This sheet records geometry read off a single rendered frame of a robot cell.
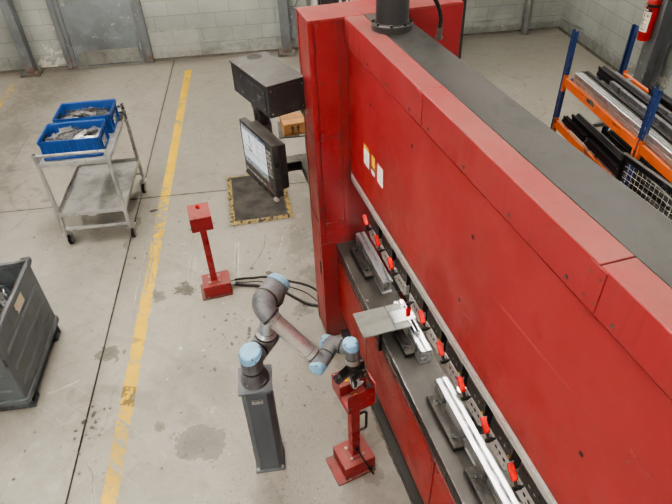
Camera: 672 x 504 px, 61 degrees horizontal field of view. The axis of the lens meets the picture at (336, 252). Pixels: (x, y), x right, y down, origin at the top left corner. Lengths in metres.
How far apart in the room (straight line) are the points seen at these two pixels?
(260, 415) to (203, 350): 1.26
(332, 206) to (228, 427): 1.58
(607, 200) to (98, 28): 8.67
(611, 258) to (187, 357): 3.38
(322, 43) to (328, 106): 0.35
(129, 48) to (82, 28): 0.68
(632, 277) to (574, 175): 0.44
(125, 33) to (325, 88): 6.71
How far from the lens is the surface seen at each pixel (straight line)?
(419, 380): 2.94
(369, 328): 2.99
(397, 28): 2.79
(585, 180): 1.77
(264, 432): 3.36
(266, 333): 2.94
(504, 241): 1.86
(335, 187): 3.47
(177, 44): 9.60
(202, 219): 4.25
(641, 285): 1.44
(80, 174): 6.17
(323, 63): 3.11
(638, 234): 1.60
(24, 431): 4.39
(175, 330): 4.57
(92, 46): 9.79
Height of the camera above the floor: 3.18
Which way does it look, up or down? 39 degrees down
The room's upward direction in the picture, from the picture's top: 2 degrees counter-clockwise
